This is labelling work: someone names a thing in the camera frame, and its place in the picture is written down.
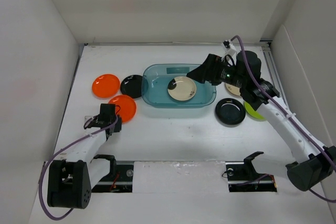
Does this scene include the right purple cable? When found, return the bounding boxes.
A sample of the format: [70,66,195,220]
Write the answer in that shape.
[230,35,336,204]

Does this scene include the teal transparent plastic bin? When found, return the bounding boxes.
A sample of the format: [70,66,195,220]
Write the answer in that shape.
[142,63,216,109]

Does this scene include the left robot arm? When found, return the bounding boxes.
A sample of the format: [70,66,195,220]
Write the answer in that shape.
[47,103,122,209]

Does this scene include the aluminium rail right side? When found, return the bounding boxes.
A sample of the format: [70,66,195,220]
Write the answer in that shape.
[260,41,286,99]

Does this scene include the cream plate with flowers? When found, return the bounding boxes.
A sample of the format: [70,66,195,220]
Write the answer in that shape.
[225,83,241,98]

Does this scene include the lime green plate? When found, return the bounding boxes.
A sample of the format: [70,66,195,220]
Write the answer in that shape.
[244,101,265,121]

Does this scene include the orange plate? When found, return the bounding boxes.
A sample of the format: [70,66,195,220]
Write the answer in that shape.
[91,73,120,99]
[109,94,137,124]

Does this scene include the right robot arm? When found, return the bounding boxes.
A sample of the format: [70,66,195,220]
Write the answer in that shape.
[187,40,335,191]

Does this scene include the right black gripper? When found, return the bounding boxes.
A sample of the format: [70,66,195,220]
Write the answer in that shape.
[186,54,246,89]

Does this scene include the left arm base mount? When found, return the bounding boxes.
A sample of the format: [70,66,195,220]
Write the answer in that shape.
[92,163,134,193]

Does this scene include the cream plate with black patch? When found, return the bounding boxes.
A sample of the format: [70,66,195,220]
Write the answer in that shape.
[167,76,197,101]

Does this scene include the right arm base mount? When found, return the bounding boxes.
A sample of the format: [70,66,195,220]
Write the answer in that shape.
[222,151,277,193]

